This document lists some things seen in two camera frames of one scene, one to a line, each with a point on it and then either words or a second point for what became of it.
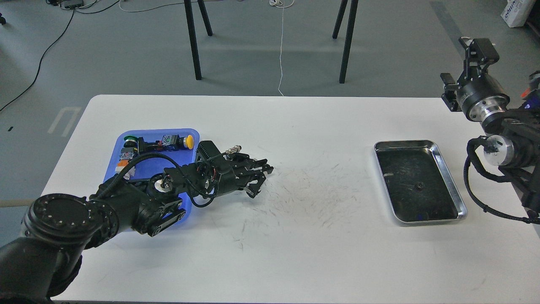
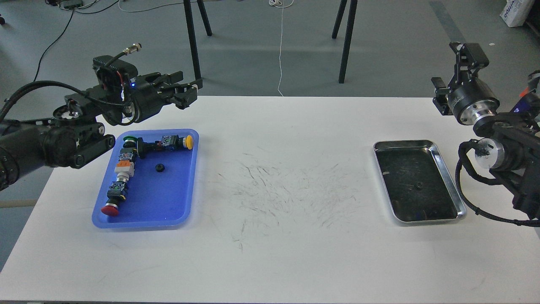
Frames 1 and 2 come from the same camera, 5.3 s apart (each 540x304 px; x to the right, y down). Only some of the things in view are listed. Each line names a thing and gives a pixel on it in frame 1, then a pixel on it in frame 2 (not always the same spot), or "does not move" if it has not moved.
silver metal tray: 418,186 does not move
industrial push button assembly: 133,145 does not move
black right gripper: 481,97 -> 471,99
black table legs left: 193,34 does not move
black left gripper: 236,177 -> 147,100
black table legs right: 353,11 does not move
